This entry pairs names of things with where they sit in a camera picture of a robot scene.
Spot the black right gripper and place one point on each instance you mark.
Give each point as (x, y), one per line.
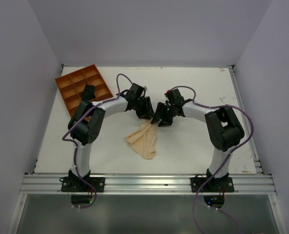
(159, 114)

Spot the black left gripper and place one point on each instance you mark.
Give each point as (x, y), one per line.
(148, 110)

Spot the cream beige underwear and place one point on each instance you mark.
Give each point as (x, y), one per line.
(143, 140)

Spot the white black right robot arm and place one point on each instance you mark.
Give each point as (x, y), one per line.
(224, 130)

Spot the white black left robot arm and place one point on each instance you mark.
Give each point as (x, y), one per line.
(85, 125)

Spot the black rolled garment in tray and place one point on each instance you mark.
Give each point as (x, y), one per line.
(88, 93)

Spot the orange compartment tray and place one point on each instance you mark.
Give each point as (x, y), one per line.
(86, 83)

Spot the aluminium mounting rail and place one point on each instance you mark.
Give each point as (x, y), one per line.
(138, 184)

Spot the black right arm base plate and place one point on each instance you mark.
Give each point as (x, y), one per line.
(215, 185)

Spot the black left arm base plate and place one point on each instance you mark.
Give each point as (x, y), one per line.
(98, 185)

